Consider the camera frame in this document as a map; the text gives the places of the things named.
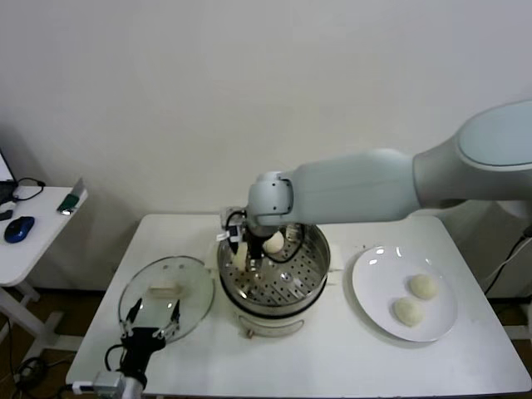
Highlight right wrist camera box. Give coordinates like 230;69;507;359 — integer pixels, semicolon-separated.
215;205;247;244

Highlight black floor cables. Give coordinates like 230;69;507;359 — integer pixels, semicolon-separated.
12;355;74;394

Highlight laptop computer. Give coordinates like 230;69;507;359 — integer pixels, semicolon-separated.
0;147;20;207

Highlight glass lid with cream handle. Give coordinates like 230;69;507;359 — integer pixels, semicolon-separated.
117;255;216;345

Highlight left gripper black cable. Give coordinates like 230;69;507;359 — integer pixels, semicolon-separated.
104;343;128;373

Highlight white power cable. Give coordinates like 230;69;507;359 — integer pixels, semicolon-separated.
481;236;530;292

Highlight green flat device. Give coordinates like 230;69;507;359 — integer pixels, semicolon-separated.
57;178;86;216

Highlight white round plate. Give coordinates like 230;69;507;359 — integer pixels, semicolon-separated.
351;245;459;344

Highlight white steamed baozi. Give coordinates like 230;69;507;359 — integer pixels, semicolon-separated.
263;231;286;254
407;273;440;300
231;244;250;272
392;297;425;327

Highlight white side table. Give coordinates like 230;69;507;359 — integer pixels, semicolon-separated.
0;185;91;367

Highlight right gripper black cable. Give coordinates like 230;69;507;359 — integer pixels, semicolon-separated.
264;224;307;265

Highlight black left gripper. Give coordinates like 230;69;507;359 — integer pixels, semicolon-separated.
120;297;182;377

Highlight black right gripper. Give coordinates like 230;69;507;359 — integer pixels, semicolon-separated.
230;225;268;274

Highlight black cable on side table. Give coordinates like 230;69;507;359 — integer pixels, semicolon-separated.
12;177;47;204

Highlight stainless steel steamer basket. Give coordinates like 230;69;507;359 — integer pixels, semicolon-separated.
204;209;342;311

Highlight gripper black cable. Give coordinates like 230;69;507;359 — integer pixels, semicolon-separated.
104;343;128;373
264;224;307;265

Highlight blue computer mouse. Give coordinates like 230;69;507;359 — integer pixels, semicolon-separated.
3;216;37;245

